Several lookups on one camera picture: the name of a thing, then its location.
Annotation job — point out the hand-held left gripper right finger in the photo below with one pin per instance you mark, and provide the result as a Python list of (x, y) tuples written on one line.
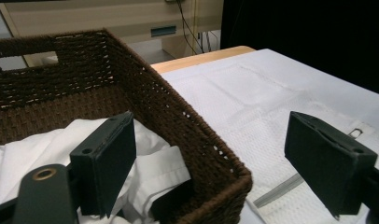
[(327, 165)]

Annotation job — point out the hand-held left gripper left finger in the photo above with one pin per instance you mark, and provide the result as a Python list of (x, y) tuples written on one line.
[(103, 165)]

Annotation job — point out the white garment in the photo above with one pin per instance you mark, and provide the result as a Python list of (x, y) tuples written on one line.
[(159, 168)]

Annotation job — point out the brown woven basket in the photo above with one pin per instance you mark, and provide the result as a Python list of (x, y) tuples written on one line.
[(165, 118)]

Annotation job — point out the white mesh laundry bag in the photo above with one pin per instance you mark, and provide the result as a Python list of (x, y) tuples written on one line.
[(240, 102)]

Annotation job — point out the white table board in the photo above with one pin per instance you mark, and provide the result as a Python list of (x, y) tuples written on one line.
[(302, 62)]

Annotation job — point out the black curtain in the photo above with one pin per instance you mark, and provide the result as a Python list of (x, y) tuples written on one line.
[(302, 31)]

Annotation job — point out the beige wooden desk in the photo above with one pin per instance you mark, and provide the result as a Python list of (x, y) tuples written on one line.
[(85, 15)]

